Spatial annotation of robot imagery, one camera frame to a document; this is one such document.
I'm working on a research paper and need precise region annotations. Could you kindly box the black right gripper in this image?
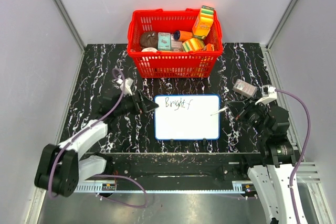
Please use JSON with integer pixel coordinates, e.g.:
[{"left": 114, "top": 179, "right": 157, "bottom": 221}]
[{"left": 225, "top": 95, "right": 270, "bottom": 137}]

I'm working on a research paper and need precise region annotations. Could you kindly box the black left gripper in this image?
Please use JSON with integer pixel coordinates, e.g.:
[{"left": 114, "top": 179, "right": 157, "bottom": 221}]
[{"left": 114, "top": 90, "right": 159, "bottom": 117}]

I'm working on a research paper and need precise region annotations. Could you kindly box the black whiteboard marker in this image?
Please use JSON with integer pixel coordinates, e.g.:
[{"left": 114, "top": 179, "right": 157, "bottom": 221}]
[{"left": 211, "top": 106, "right": 228, "bottom": 115}]

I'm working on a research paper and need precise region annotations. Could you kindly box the blue framed whiteboard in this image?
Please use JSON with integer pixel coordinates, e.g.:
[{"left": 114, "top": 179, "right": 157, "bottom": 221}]
[{"left": 154, "top": 94, "right": 221, "bottom": 141}]

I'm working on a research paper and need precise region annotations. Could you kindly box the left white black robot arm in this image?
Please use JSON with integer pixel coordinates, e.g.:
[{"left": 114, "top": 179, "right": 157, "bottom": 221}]
[{"left": 34, "top": 91, "right": 159, "bottom": 197}]

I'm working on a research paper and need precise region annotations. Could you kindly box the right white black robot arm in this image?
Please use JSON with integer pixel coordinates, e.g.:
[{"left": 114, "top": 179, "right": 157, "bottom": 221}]
[{"left": 226, "top": 98, "right": 308, "bottom": 223}]

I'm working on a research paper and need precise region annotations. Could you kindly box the pink white eraser box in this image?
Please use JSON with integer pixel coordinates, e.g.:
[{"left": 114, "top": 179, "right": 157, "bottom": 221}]
[{"left": 233, "top": 79, "right": 257, "bottom": 98}]

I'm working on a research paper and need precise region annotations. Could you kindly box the white round lid container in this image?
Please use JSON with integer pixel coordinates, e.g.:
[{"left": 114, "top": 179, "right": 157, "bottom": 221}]
[{"left": 141, "top": 47, "right": 157, "bottom": 53}]

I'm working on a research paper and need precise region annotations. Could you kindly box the red plastic shopping basket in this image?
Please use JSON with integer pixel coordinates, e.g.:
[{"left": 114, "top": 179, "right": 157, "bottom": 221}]
[{"left": 127, "top": 6, "right": 223, "bottom": 78}]

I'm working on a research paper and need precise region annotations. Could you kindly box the brown round bread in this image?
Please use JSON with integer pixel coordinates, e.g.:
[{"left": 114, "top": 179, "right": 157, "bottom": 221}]
[{"left": 140, "top": 31, "right": 159, "bottom": 48}]

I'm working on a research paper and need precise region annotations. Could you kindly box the pink white small box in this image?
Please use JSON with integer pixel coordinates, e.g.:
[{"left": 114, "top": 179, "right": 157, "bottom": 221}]
[{"left": 171, "top": 34, "right": 183, "bottom": 52}]

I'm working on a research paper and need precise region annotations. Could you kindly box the teal small box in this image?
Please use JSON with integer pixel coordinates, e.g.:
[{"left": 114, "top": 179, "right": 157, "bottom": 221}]
[{"left": 158, "top": 32, "right": 171, "bottom": 51}]

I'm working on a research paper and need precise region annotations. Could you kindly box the orange snack packet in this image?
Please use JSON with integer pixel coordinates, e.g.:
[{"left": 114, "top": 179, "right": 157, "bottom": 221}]
[{"left": 202, "top": 44, "right": 215, "bottom": 51}]

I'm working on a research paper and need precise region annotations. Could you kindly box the yellow green sponge pack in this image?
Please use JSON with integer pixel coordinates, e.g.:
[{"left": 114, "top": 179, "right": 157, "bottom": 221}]
[{"left": 182, "top": 38, "right": 205, "bottom": 52}]

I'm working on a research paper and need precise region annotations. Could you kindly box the orange blue-capped bottle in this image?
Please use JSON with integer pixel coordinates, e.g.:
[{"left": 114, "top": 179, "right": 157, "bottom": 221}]
[{"left": 173, "top": 30, "right": 193, "bottom": 42}]

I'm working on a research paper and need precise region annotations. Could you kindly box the orange juice carton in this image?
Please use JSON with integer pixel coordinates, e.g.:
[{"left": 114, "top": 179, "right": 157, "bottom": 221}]
[{"left": 192, "top": 5, "right": 215, "bottom": 40}]

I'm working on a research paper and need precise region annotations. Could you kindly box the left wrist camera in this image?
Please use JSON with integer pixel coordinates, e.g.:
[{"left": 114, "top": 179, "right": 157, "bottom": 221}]
[{"left": 116, "top": 78, "right": 134, "bottom": 96}]

